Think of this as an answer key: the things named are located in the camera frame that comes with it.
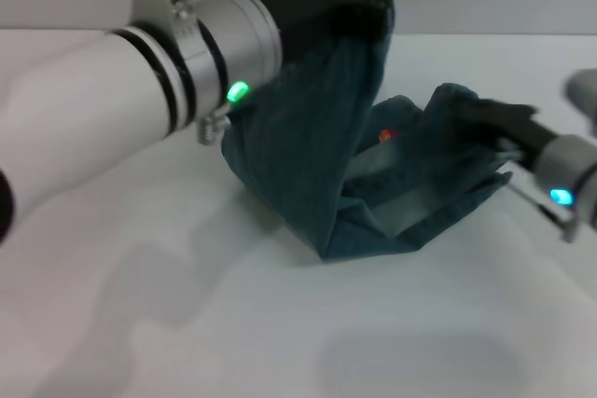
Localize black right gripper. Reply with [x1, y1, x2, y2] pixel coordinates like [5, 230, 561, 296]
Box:
[450, 102, 561, 169]

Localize blue denim shorts with print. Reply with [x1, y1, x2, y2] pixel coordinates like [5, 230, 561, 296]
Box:
[221, 0, 514, 262]

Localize right arm cable with connector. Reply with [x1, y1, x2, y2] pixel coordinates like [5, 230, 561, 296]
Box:
[503, 159, 579, 243]

